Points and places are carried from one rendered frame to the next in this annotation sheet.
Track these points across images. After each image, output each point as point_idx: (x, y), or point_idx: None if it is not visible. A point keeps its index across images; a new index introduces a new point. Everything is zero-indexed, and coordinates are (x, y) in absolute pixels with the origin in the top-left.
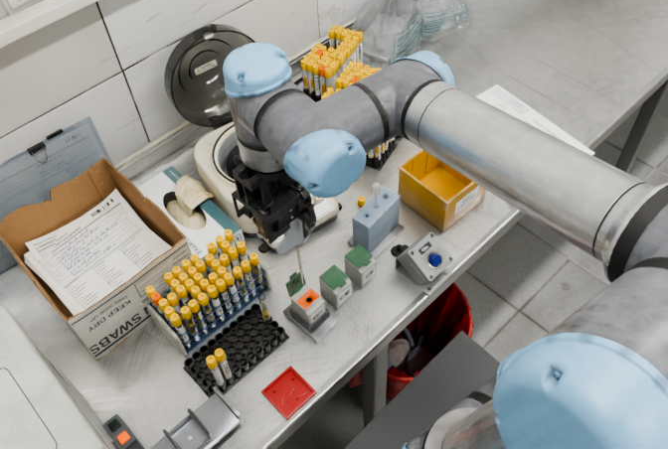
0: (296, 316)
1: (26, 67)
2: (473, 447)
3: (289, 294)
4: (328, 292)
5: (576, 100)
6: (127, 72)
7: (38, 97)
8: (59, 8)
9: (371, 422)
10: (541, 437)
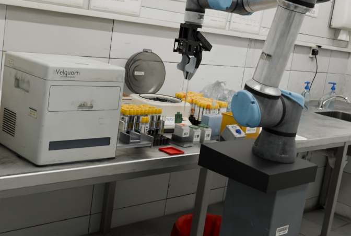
0: (175, 134)
1: (82, 32)
2: (266, 42)
3: (175, 121)
4: (189, 133)
5: (298, 133)
6: (110, 59)
7: (79, 47)
8: (105, 13)
9: (213, 142)
10: None
